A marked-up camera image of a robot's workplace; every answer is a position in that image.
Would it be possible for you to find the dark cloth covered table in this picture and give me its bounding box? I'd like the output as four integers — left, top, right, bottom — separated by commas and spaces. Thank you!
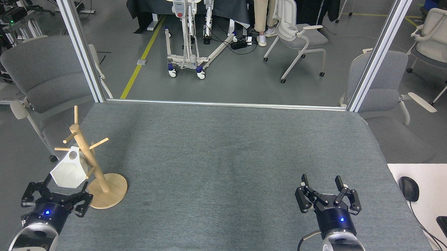
125, 0, 252, 38

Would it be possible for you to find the black mouse cable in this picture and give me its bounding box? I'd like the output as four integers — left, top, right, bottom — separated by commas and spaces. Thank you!
407, 201, 447, 251

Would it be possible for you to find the black equipment rack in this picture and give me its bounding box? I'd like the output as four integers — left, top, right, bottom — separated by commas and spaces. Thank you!
0, 0, 61, 85

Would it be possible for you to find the silver table edge rail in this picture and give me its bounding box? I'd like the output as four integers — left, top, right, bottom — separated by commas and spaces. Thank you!
105, 98, 348, 112

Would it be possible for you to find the black computer mouse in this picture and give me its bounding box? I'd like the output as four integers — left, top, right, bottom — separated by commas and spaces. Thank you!
398, 176, 420, 202

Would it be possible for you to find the silver frame post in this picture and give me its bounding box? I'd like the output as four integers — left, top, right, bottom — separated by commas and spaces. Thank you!
347, 0, 414, 114
46, 0, 109, 103

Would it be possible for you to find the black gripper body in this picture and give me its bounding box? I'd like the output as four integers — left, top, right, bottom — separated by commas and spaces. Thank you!
314, 203, 357, 241
20, 192, 74, 234

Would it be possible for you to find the white mesh office chair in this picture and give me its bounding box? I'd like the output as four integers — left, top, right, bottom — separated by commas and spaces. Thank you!
406, 7, 447, 107

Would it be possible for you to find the wooden cup storage rack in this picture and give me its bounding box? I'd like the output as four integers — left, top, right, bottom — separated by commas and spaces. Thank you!
53, 105, 131, 211

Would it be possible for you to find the white faceted cup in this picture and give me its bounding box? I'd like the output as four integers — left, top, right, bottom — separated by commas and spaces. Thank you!
49, 146, 90, 189

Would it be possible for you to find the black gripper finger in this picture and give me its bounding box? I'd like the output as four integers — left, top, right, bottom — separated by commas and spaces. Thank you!
333, 176, 363, 215
294, 174, 325, 214
62, 180, 95, 219
21, 181, 53, 208

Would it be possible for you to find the grey fabric office chair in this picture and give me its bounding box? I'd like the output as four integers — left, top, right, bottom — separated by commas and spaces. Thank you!
337, 48, 440, 165
0, 33, 115, 164

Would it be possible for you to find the white stand on wheels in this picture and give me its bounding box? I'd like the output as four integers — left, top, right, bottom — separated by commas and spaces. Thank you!
155, 0, 240, 81

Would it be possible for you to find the person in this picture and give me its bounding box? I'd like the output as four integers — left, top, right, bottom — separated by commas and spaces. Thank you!
252, 0, 280, 48

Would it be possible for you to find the white chair with grey seat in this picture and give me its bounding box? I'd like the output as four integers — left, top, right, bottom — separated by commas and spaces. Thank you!
262, 0, 330, 86

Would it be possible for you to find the white side desk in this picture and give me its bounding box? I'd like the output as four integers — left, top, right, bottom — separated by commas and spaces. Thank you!
385, 162, 447, 251

